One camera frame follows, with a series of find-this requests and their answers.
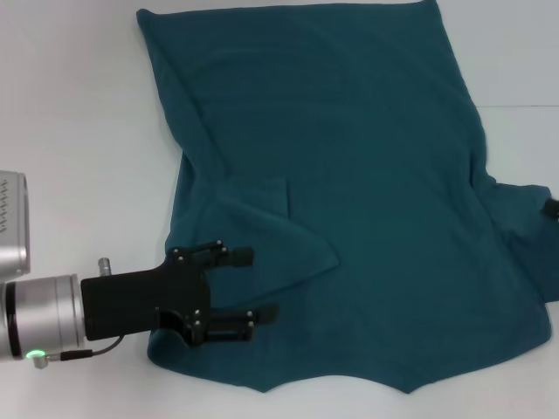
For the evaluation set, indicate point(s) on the blue teal shirt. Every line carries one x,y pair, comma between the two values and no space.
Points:
349,131

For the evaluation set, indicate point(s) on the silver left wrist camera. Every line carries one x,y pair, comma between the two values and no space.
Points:
13,227

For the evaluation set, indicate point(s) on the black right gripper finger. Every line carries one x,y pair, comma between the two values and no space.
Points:
552,208

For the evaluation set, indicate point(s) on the small silver connector stub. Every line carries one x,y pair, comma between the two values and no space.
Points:
104,267

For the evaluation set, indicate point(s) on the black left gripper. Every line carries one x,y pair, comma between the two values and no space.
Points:
140,301

